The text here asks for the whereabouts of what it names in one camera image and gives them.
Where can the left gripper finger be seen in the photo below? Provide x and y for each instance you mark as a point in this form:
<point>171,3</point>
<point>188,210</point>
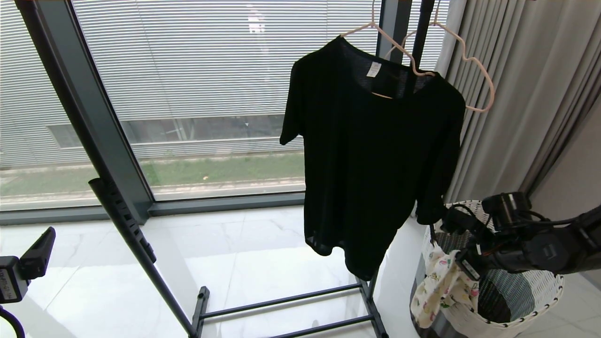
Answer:
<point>40,253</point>

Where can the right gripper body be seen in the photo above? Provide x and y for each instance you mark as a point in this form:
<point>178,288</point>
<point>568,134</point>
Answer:
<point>488,258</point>

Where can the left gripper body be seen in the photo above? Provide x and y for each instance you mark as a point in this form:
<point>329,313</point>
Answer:
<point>9,281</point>

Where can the cream printed garment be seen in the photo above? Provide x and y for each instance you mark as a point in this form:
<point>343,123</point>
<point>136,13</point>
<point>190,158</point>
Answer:
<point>441,291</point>

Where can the black short-sleeved shirt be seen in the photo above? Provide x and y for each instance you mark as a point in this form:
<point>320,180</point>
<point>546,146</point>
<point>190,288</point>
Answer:
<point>366,164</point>

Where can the pink clothes hanger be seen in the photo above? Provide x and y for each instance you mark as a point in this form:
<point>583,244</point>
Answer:
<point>394,41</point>
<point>491,91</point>

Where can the white laundry basket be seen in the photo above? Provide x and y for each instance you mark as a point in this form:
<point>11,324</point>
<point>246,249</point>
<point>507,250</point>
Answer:
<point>526,300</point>

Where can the black clothes rack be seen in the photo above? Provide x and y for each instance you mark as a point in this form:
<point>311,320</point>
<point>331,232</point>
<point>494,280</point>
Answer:
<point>122,220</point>

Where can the beige curtain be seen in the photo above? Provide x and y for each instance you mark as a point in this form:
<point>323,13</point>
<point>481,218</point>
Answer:
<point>516,94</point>

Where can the window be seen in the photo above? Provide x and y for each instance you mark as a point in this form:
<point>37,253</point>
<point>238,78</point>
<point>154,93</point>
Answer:
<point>188,70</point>

